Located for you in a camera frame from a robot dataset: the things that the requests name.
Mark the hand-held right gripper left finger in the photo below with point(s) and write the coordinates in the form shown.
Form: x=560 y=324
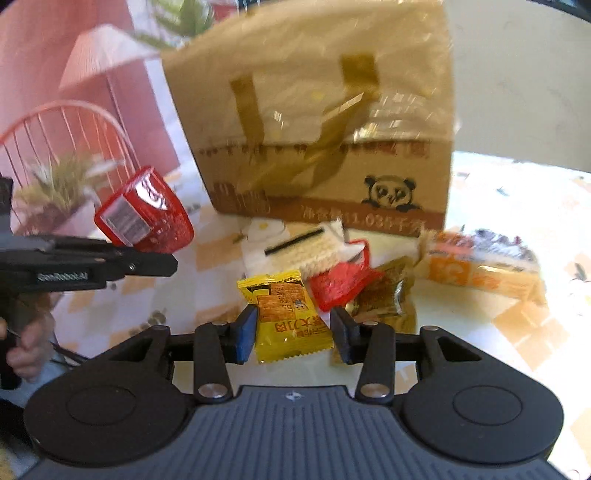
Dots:
x=245 y=337

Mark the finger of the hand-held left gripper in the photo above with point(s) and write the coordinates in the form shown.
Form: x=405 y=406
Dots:
x=147 y=266

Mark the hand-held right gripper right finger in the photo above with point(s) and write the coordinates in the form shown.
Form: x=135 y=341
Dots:
x=344 y=337

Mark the yellow snack packet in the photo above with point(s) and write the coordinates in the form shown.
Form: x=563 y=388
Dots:
x=291 y=314

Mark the glossy red snack packet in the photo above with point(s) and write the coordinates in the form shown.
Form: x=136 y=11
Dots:
x=152 y=207

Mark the white black-striped snack packet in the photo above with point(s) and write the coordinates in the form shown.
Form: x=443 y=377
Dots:
x=295 y=251

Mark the orange white snack packet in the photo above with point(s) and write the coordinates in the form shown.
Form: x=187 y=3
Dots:
x=466 y=272

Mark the plastic-lined cardboard box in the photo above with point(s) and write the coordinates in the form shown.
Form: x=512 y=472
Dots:
x=314 y=115

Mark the person's left hand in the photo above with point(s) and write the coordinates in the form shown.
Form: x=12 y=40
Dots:
x=39 y=337

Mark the red mesh-print snack packet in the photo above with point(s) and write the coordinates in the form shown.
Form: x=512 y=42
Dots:
x=341 y=281

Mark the brown snack packet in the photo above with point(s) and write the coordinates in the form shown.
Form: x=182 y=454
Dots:
x=383 y=295

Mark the pink printed backdrop cloth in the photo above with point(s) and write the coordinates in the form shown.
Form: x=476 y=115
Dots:
x=69 y=92

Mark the checkered floral tablecloth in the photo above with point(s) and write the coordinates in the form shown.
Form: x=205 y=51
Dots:
x=508 y=230

